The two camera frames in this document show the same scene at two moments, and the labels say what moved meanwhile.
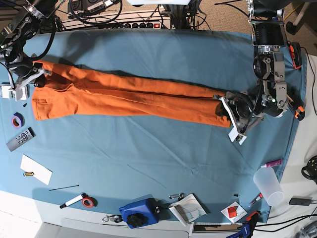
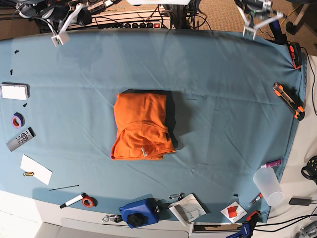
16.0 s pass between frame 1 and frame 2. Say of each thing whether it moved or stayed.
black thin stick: stayed
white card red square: stayed
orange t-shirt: moved
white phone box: stayed
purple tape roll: stayed
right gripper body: moved
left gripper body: moved
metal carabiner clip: stayed
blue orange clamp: stayed
